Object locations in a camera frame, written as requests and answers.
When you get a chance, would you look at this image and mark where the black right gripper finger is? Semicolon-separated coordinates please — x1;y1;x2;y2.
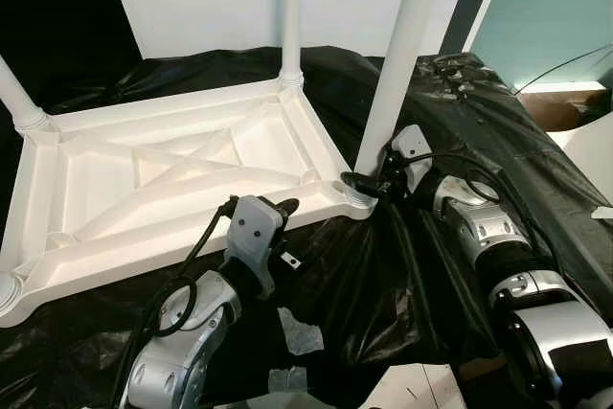
340;170;385;198

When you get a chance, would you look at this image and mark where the torn white tape patch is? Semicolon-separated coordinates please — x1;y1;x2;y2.
280;306;325;357

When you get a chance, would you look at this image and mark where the small white tape strip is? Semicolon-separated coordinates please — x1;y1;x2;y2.
268;368;309;391

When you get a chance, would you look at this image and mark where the black plastic cover sheet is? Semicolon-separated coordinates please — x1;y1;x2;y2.
0;45;613;408

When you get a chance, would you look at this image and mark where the brown wooden furniture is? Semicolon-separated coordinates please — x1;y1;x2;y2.
517;91;613;132

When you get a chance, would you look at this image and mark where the white side furniture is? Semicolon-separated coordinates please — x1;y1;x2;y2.
551;117;613;199

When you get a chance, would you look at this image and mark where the teal glass partition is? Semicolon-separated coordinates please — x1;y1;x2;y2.
469;0;613;94

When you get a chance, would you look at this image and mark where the black door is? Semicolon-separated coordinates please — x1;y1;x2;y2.
0;0;145;115

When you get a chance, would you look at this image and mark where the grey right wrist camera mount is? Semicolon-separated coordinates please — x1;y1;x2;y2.
391;125;434;190

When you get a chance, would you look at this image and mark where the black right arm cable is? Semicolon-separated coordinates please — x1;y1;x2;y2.
402;152;556;266

